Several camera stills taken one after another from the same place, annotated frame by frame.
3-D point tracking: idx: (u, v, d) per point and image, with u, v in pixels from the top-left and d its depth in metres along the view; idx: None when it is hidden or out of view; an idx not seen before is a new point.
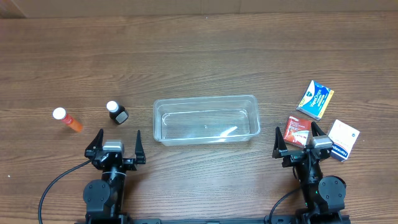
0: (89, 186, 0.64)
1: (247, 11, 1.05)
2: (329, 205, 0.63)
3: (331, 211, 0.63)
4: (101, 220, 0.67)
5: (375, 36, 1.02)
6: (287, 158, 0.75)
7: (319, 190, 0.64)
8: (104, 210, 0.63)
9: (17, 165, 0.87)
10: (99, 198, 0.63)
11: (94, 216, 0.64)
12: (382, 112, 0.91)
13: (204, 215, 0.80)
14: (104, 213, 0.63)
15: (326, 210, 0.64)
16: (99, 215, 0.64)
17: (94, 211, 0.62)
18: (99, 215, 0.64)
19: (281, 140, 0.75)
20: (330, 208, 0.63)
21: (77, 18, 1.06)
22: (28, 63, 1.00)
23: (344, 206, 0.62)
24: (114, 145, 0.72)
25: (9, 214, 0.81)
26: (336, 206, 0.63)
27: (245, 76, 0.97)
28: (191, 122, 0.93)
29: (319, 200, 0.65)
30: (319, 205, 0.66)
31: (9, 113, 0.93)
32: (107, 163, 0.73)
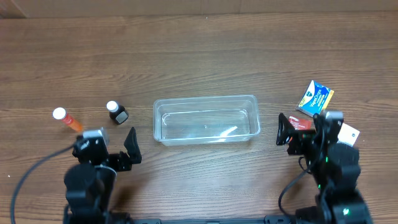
0: (73, 169, 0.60)
1: (247, 11, 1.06)
2: (343, 168, 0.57)
3: (346, 177, 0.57)
4: (80, 214, 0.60)
5: (375, 36, 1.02)
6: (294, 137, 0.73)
7: (330, 154, 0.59)
8: (86, 195, 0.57)
9: (17, 165, 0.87)
10: (81, 180, 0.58)
11: (76, 203, 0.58)
12: (381, 112, 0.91)
13: (204, 215, 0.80)
14: (84, 200, 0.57)
15: (339, 178, 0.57)
16: (81, 203, 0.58)
17: (76, 196, 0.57)
18: (80, 203, 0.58)
19: (285, 121, 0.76)
20: (344, 173, 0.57)
21: (77, 18, 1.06)
22: (28, 63, 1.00)
23: (359, 170, 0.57)
24: (95, 132, 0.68)
25: (9, 215, 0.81)
26: (351, 172, 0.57)
27: (245, 76, 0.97)
28: (191, 122, 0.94)
29: (332, 169, 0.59)
30: (333, 177, 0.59)
31: (9, 113, 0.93)
32: (91, 152, 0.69)
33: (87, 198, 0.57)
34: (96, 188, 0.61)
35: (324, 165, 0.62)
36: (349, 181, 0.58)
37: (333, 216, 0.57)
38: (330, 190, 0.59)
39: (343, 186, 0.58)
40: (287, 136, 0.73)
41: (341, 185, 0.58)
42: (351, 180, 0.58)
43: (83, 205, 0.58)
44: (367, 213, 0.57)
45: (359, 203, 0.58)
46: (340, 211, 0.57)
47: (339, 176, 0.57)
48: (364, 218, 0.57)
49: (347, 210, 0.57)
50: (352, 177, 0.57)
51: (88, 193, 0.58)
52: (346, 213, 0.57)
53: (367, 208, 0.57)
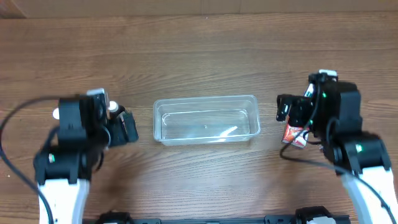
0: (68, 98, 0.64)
1: (247, 11, 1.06)
2: (342, 95, 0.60)
3: (347, 104, 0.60)
4: (71, 139, 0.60)
5: (375, 36, 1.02)
6: (291, 105, 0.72)
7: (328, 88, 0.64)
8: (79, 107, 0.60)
9: (17, 165, 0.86)
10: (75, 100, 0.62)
11: (68, 121, 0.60)
12: (381, 112, 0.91)
13: (204, 215, 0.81)
14: (79, 111, 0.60)
15: (340, 106, 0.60)
16: (73, 116, 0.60)
17: (69, 107, 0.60)
18: (73, 118, 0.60)
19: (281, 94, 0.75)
20: (344, 100, 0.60)
21: (77, 18, 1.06)
22: (28, 63, 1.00)
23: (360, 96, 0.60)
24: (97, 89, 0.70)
25: (9, 215, 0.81)
26: (350, 98, 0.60)
27: (245, 76, 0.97)
28: (191, 122, 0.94)
29: (334, 104, 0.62)
30: (334, 113, 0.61)
31: (9, 113, 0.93)
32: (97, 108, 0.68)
33: (80, 114, 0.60)
34: (89, 116, 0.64)
35: (324, 109, 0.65)
36: (351, 111, 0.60)
37: (344, 153, 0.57)
38: (337, 127, 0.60)
39: (348, 118, 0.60)
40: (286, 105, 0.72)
41: (346, 116, 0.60)
42: (354, 109, 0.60)
43: (74, 123, 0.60)
44: (384, 149, 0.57)
45: (375, 140, 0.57)
46: (353, 148, 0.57)
47: (339, 103, 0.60)
48: (380, 154, 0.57)
49: (360, 145, 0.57)
50: (352, 105, 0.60)
51: (83, 109, 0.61)
52: (359, 150, 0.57)
53: (383, 144, 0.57)
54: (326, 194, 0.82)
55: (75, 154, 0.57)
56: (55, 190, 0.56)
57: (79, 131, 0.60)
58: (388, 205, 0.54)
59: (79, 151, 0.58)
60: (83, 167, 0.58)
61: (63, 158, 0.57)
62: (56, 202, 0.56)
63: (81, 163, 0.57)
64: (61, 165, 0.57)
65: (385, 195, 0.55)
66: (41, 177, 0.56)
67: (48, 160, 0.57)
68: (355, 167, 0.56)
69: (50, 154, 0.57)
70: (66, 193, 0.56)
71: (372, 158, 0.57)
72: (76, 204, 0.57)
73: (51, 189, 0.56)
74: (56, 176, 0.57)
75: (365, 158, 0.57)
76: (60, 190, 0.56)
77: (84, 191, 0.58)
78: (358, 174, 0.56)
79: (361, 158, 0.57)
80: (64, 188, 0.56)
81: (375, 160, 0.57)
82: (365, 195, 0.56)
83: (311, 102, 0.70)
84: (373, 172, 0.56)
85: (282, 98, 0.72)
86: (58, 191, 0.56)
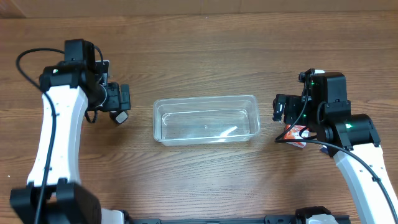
0: None
1: (247, 11, 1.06)
2: (328, 79, 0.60)
3: (332, 85, 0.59)
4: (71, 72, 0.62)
5: (375, 35, 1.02)
6: (286, 104, 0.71)
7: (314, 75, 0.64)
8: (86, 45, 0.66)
9: (17, 165, 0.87)
10: None
11: (71, 54, 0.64)
12: (382, 112, 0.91)
13: (204, 215, 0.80)
14: (84, 45, 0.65)
15: (327, 91, 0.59)
16: (77, 50, 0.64)
17: (72, 44, 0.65)
18: (75, 50, 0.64)
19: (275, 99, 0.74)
20: (330, 84, 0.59)
21: (77, 17, 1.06)
22: (28, 63, 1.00)
23: (344, 77, 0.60)
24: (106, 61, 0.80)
25: (9, 215, 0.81)
26: (336, 81, 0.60)
27: (245, 76, 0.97)
28: (191, 122, 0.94)
29: (321, 89, 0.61)
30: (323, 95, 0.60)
31: (8, 113, 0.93)
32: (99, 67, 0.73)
33: (83, 47, 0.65)
34: (92, 60, 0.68)
35: (314, 98, 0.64)
36: (337, 93, 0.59)
37: (335, 132, 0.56)
38: (326, 110, 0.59)
39: (336, 101, 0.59)
40: (281, 104, 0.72)
41: (333, 99, 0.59)
42: (340, 92, 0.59)
43: (78, 56, 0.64)
44: (372, 126, 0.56)
45: (364, 119, 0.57)
46: (343, 126, 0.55)
47: (326, 87, 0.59)
48: (368, 131, 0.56)
49: (349, 123, 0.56)
50: (338, 88, 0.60)
51: (85, 48, 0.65)
52: (349, 127, 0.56)
53: (370, 121, 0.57)
54: (326, 194, 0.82)
55: (77, 68, 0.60)
56: (58, 93, 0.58)
57: (80, 61, 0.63)
58: (379, 177, 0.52)
59: (80, 67, 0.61)
60: (83, 82, 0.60)
61: (65, 70, 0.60)
62: (58, 102, 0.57)
63: (82, 79, 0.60)
64: (63, 77, 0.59)
65: (377, 168, 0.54)
66: (45, 86, 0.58)
67: (53, 73, 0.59)
68: (346, 143, 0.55)
69: (53, 70, 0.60)
70: (68, 95, 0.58)
71: (362, 135, 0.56)
72: (77, 104, 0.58)
73: (54, 93, 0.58)
74: (58, 85, 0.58)
75: (355, 135, 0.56)
76: (63, 94, 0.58)
77: (82, 99, 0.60)
78: (349, 150, 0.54)
79: (351, 136, 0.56)
80: (67, 93, 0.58)
81: (364, 138, 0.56)
82: (356, 170, 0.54)
83: (303, 98, 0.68)
84: (362, 147, 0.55)
85: (276, 98, 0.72)
86: (60, 93, 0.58)
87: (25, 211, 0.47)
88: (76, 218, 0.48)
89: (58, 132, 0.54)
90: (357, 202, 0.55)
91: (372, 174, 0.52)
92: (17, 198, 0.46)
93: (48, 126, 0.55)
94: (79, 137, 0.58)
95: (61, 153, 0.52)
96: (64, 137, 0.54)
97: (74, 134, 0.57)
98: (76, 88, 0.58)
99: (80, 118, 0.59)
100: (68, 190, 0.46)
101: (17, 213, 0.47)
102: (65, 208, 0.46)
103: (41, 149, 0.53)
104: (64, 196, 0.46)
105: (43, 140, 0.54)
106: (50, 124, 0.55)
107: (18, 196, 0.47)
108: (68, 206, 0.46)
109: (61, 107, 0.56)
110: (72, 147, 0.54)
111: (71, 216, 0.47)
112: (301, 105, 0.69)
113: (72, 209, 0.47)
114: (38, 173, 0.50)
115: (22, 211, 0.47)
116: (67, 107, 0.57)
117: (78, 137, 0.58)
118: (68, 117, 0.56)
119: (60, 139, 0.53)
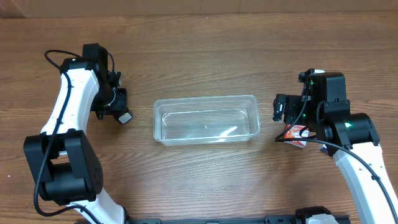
0: None
1: (247, 11, 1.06)
2: (327, 79, 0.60)
3: (331, 84, 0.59)
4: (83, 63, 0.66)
5: (375, 36, 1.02)
6: (286, 103, 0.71)
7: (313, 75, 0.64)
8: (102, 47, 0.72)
9: (17, 165, 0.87)
10: None
11: (86, 53, 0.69)
12: (382, 112, 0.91)
13: (204, 215, 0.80)
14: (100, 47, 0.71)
15: (326, 90, 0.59)
16: (92, 50, 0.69)
17: (90, 45, 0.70)
18: (92, 50, 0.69)
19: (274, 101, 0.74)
20: (329, 84, 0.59)
21: (77, 18, 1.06)
22: (28, 63, 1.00)
23: (343, 76, 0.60)
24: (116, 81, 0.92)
25: (9, 215, 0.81)
26: (335, 81, 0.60)
27: (245, 76, 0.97)
28: (191, 122, 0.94)
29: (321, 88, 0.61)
30: (323, 94, 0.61)
31: (9, 113, 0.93)
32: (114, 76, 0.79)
33: (99, 49, 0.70)
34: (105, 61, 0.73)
35: (313, 98, 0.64)
36: (337, 93, 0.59)
37: (335, 131, 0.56)
38: (326, 109, 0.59)
39: (336, 100, 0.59)
40: (281, 105, 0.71)
41: (333, 99, 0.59)
42: (339, 91, 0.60)
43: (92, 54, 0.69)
44: (371, 125, 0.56)
45: (364, 117, 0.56)
46: (343, 126, 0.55)
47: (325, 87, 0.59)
48: (368, 130, 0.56)
49: (349, 122, 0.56)
50: (338, 87, 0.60)
51: (101, 49, 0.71)
52: (348, 126, 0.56)
53: (370, 121, 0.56)
54: (326, 194, 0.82)
55: (92, 59, 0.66)
56: (76, 71, 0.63)
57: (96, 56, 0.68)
58: (378, 175, 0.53)
59: (96, 59, 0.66)
60: (96, 71, 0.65)
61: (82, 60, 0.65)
62: (73, 77, 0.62)
63: (95, 68, 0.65)
64: (79, 63, 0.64)
65: (376, 167, 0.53)
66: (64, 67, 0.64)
67: (71, 60, 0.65)
68: (346, 142, 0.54)
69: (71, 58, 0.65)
70: (83, 74, 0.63)
71: (362, 134, 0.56)
72: (90, 83, 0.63)
73: (71, 72, 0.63)
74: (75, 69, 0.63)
75: (354, 135, 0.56)
76: (78, 73, 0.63)
77: (95, 84, 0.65)
78: (349, 149, 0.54)
79: (351, 135, 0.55)
80: (82, 73, 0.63)
81: (364, 137, 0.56)
82: (356, 168, 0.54)
83: (303, 98, 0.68)
84: (362, 146, 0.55)
85: (276, 98, 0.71)
86: (77, 73, 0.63)
87: (33, 159, 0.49)
88: (80, 168, 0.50)
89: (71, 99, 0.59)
90: (357, 201, 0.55)
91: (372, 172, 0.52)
92: (30, 144, 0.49)
93: (63, 95, 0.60)
94: (87, 113, 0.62)
95: (72, 115, 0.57)
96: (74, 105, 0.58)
97: (84, 106, 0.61)
98: (89, 70, 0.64)
99: (91, 97, 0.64)
100: (75, 138, 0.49)
101: (27, 161, 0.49)
102: (71, 155, 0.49)
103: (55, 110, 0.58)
104: (72, 144, 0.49)
105: (56, 105, 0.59)
106: (65, 94, 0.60)
107: (30, 142, 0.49)
108: (74, 154, 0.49)
109: (76, 82, 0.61)
110: (81, 117, 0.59)
111: (75, 166, 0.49)
112: (301, 104, 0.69)
113: (78, 157, 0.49)
114: (50, 126, 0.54)
115: (30, 157, 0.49)
116: (81, 81, 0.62)
117: (87, 113, 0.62)
118: (82, 90, 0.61)
119: (71, 106, 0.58)
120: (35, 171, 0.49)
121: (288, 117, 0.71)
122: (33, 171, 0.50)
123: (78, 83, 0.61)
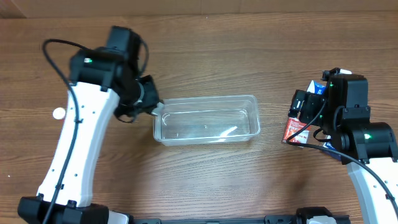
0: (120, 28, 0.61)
1: (247, 11, 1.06)
2: (349, 82, 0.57)
3: (354, 89, 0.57)
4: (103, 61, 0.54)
5: (375, 35, 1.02)
6: (305, 101, 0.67)
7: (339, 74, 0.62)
8: (130, 34, 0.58)
9: (17, 165, 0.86)
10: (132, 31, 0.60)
11: (114, 42, 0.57)
12: (382, 112, 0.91)
13: (204, 215, 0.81)
14: (129, 36, 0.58)
15: (346, 94, 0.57)
16: (120, 41, 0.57)
17: (119, 30, 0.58)
18: (120, 40, 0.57)
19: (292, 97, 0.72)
20: (351, 88, 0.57)
21: (77, 18, 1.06)
22: (28, 63, 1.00)
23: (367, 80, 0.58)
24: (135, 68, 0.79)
25: (9, 215, 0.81)
26: (357, 86, 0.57)
27: (245, 76, 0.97)
28: (191, 122, 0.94)
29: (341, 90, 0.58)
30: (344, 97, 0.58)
31: (9, 113, 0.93)
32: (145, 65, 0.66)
33: (127, 39, 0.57)
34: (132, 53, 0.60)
35: (331, 99, 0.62)
36: (358, 98, 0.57)
37: (352, 140, 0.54)
38: (344, 116, 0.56)
39: (356, 106, 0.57)
40: (300, 101, 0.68)
41: (353, 104, 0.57)
42: (360, 96, 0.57)
43: (119, 46, 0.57)
44: (392, 139, 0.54)
45: (384, 128, 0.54)
46: (362, 136, 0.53)
47: (347, 91, 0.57)
48: (388, 144, 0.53)
49: (369, 133, 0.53)
50: (359, 91, 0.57)
51: (130, 38, 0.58)
52: (367, 137, 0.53)
53: (392, 132, 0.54)
54: (326, 195, 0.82)
55: (112, 61, 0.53)
56: (87, 91, 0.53)
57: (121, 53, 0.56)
58: (393, 195, 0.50)
59: (117, 61, 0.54)
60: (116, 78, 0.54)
61: (101, 60, 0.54)
62: (83, 104, 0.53)
63: (115, 73, 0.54)
64: (97, 69, 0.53)
65: (392, 185, 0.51)
66: (76, 76, 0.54)
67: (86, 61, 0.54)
68: (362, 156, 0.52)
69: (86, 56, 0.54)
70: (97, 96, 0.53)
71: (380, 147, 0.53)
72: (104, 107, 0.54)
73: (82, 84, 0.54)
74: (89, 78, 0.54)
75: (373, 147, 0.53)
76: (91, 89, 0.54)
77: (112, 101, 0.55)
78: (365, 163, 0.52)
79: (369, 147, 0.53)
80: (95, 90, 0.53)
81: (382, 152, 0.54)
82: (369, 185, 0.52)
83: (323, 98, 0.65)
84: (380, 160, 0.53)
85: (295, 93, 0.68)
86: (89, 90, 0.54)
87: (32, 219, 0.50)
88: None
89: (77, 147, 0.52)
90: (366, 219, 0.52)
91: (386, 191, 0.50)
92: (25, 208, 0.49)
93: (69, 134, 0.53)
94: (102, 140, 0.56)
95: (75, 175, 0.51)
96: (81, 152, 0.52)
97: (96, 138, 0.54)
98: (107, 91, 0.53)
99: (106, 122, 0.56)
100: (74, 216, 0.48)
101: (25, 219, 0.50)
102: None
103: (57, 159, 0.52)
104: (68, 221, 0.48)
105: (60, 152, 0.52)
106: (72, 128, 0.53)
107: (27, 204, 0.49)
108: None
109: (86, 112, 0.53)
110: (89, 161, 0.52)
111: None
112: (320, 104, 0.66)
113: None
114: (50, 190, 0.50)
115: (28, 218, 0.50)
116: (92, 112, 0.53)
117: (100, 141, 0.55)
118: (91, 127, 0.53)
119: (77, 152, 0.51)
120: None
121: (304, 116, 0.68)
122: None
123: (88, 117, 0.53)
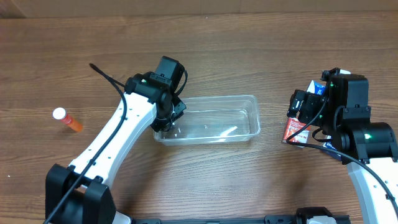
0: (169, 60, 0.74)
1: (247, 11, 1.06)
2: (349, 82, 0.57)
3: (354, 89, 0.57)
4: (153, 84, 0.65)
5: (375, 35, 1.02)
6: (304, 101, 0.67)
7: (339, 75, 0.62)
8: (176, 66, 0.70)
9: (17, 165, 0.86)
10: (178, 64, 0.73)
11: (163, 70, 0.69)
12: (382, 112, 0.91)
13: (204, 215, 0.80)
14: (175, 66, 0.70)
15: (347, 94, 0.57)
16: (168, 70, 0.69)
17: (168, 61, 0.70)
18: (168, 68, 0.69)
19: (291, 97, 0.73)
20: (351, 88, 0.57)
21: (77, 17, 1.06)
22: (28, 63, 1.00)
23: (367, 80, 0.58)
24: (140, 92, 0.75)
25: (9, 215, 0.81)
26: (357, 86, 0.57)
27: (245, 76, 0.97)
28: (191, 122, 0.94)
29: (342, 91, 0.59)
30: (344, 98, 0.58)
31: (8, 113, 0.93)
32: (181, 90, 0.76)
33: (175, 69, 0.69)
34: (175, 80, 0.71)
35: (331, 100, 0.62)
36: (359, 98, 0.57)
37: (352, 140, 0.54)
38: (344, 116, 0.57)
39: (356, 106, 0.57)
40: (298, 101, 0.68)
41: (353, 104, 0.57)
42: (361, 96, 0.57)
43: (166, 73, 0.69)
44: (393, 139, 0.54)
45: (384, 128, 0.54)
46: (362, 136, 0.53)
47: (347, 91, 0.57)
48: (388, 144, 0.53)
49: (369, 133, 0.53)
50: (360, 91, 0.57)
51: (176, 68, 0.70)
52: (368, 137, 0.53)
53: (392, 133, 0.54)
54: (326, 195, 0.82)
55: (162, 88, 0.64)
56: (137, 100, 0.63)
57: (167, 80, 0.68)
58: (393, 195, 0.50)
59: (165, 88, 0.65)
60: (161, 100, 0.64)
61: (153, 84, 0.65)
62: (131, 106, 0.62)
63: (161, 98, 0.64)
64: (148, 89, 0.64)
65: (392, 185, 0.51)
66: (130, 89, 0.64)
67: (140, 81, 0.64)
68: (363, 156, 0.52)
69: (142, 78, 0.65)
70: (144, 104, 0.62)
71: (381, 147, 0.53)
72: (146, 116, 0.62)
73: (135, 94, 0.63)
74: (140, 93, 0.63)
75: (373, 147, 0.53)
76: (140, 100, 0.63)
77: (151, 116, 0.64)
78: (365, 163, 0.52)
79: (369, 147, 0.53)
80: (143, 101, 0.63)
81: (382, 152, 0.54)
82: (369, 185, 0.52)
83: (323, 98, 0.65)
84: (380, 160, 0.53)
85: (295, 93, 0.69)
86: (138, 100, 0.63)
87: (55, 186, 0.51)
88: (93, 215, 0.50)
89: (116, 138, 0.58)
90: (366, 219, 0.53)
91: (386, 191, 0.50)
92: (55, 173, 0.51)
93: (113, 126, 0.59)
94: (132, 145, 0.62)
95: (109, 158, 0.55)
96: (119, 142, 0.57)
97: (131, 139, 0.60)
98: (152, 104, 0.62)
99: (140, 130, 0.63)
100: (99, 190, 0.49)
101: (48, 186, 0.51)
102: (89, 203, 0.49)
103: (97, 142, 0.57)
104: (90, 195, 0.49)
105: (102, 136, 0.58)
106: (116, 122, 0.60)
107: (57, 170, 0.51)
108: (90, 202, 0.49)
109: (132, 114, 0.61)
110: (120, 155, 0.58)
111: (87, 211, 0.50)
112: (319, 104, 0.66)
113: (92, 206, 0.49)
114: (82, 164, 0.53)
115: (53, 184, 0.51)
116: (137, 115, 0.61)
117: (129, 147, 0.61)
118: (133, 126, 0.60)
119: (116, 142, 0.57)
120: (55, 196, 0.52)
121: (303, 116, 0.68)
122: (52, 195, 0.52)
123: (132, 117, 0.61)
